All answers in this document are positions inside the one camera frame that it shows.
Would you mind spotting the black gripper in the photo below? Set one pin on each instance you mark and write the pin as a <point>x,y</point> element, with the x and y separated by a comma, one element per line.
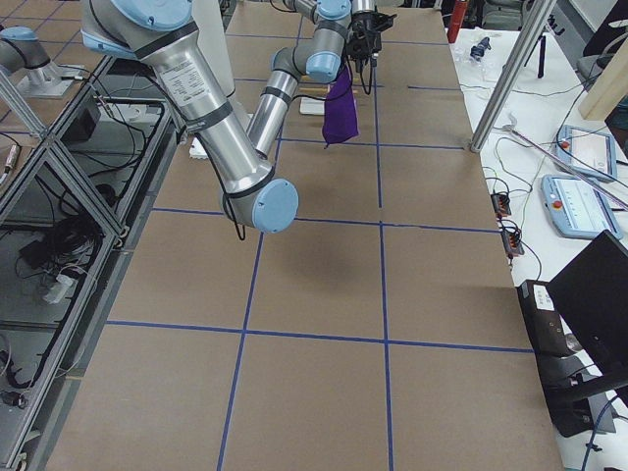
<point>359,43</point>

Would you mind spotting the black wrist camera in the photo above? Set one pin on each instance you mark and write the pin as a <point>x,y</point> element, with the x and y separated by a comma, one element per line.
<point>372,24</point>

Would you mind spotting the aluminium frame post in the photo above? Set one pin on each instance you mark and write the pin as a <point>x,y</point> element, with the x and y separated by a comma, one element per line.
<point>523,47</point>

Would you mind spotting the folded dark blue umbrella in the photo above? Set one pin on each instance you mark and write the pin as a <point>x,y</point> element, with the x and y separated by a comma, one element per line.
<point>478,51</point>

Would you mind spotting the black box with label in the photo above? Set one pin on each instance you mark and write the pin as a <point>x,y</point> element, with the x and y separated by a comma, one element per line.
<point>543,323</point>

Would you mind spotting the purple towel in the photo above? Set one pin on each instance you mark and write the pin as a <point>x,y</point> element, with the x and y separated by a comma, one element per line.
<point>340,113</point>

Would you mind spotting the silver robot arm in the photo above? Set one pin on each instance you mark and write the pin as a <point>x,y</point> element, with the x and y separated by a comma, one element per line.
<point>21,50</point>
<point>163,36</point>

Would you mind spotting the far blue teach pendant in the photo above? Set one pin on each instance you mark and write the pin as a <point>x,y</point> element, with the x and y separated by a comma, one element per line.
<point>592,153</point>

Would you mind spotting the near blue teach pendant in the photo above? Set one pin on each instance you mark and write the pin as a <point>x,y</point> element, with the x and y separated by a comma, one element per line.
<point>576,209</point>

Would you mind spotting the white pillar with base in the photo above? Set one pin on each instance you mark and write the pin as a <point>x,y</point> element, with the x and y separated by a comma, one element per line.
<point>213,46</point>

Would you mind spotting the red cylinder bottle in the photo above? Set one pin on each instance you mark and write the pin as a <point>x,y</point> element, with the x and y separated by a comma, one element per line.
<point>456,20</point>

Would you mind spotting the black monitor with stand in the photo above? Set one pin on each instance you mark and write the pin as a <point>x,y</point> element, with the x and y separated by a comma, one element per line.
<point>590,295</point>

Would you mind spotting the blue teach pendant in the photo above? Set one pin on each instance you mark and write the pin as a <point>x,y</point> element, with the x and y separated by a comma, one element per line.
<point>576,209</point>
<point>592,153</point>

